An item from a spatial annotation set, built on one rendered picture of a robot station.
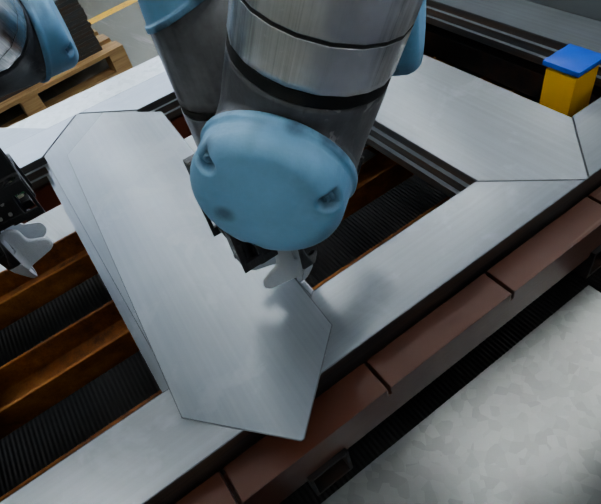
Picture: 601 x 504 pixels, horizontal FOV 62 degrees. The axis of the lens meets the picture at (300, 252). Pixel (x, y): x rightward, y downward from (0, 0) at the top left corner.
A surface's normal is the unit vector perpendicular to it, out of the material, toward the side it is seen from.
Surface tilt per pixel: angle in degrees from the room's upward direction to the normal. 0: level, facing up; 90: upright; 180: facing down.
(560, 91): 90
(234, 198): 90
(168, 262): 0
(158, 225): 0
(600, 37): 0
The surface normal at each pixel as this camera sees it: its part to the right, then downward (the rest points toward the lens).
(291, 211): -0.24, 0.75
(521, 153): -0.18, -0.65
